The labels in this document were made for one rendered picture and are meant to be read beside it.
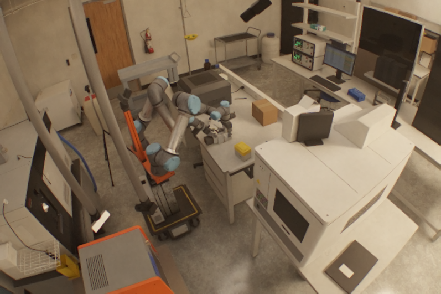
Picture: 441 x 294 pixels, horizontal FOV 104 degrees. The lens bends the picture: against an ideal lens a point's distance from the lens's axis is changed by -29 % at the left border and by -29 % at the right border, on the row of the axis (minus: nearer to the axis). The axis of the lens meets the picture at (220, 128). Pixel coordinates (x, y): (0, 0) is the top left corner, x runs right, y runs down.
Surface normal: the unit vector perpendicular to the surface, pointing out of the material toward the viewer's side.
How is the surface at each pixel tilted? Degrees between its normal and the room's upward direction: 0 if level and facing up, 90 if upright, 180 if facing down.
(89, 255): 0
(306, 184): 0
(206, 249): 0
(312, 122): 90
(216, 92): 90
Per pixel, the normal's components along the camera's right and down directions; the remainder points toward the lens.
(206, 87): 0.35, 0.00
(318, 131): 0.06, 0.60
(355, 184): -0.07, -0.80
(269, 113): 0.40, 0.53
